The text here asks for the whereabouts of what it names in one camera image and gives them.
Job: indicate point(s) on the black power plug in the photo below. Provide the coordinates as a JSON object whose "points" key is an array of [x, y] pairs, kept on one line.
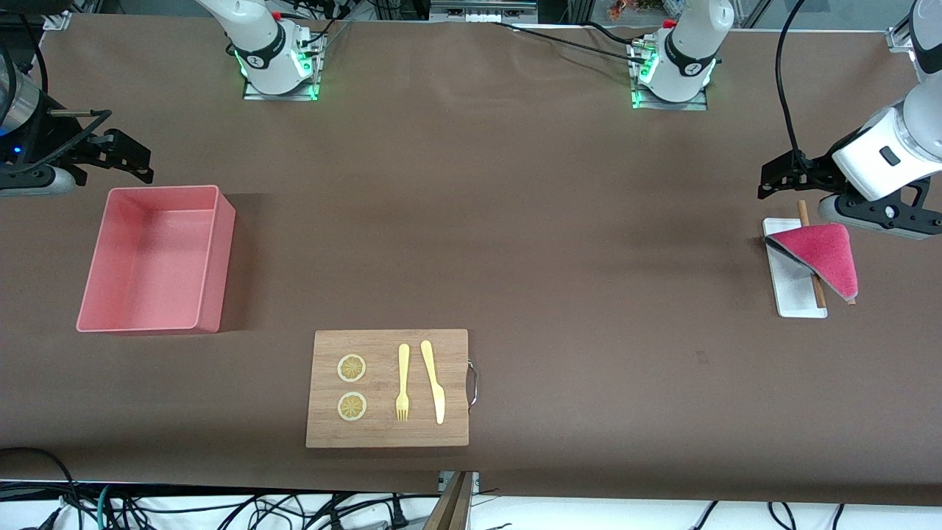
{"points": [[399, 519]]}

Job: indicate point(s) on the orange object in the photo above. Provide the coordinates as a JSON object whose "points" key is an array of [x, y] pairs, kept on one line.
{"points": [[625, 9]]}

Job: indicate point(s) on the pink cloth with grey edge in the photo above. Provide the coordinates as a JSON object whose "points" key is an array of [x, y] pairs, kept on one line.
{"points": [[824, 258]]}

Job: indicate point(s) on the aluminium frame post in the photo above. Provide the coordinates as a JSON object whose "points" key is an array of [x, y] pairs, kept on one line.
{"points": [[899, 40], [57, 20]]}

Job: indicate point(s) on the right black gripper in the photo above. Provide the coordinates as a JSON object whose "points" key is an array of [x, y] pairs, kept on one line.
{"points": [[53, 138]]}

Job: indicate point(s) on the yellow fork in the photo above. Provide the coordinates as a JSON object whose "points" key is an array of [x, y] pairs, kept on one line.
{"points": [[403, 368]]}

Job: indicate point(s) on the wooden cutting board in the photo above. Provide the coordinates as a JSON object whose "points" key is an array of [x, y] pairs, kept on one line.
{"points": [[386, 434]]}

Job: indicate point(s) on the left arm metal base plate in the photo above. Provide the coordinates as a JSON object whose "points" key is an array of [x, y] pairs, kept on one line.
{"points": [[692, 105]]}

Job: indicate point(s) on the pink plastic bin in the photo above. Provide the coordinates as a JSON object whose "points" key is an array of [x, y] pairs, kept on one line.
{"points": [[147, 258]]}

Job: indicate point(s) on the yellow knife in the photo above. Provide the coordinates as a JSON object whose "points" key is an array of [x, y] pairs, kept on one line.
{"points": [[434, 383]]}

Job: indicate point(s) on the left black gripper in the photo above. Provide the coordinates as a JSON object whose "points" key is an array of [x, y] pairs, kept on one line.
{"points": [[815, 168]]}

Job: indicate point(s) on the wooden plank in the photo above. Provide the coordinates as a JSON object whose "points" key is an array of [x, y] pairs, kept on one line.
{"points": [[452, 508]]}

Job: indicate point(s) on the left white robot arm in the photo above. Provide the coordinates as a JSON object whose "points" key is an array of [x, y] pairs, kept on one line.
{"points": [[692, 44]]}

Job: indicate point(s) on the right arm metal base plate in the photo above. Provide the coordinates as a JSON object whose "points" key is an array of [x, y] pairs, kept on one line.
{"points": [[254, 94]]}

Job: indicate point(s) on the small metal bracket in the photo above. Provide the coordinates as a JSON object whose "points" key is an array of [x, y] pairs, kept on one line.
{"points": [[475, 480]]}

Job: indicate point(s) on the lemon slice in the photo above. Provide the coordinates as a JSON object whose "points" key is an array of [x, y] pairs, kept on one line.
{"points": [[352, 368], [352, 406]]}

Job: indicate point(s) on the white rack tray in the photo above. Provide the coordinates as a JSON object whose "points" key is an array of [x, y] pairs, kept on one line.
{"points": [[791, 294]]}

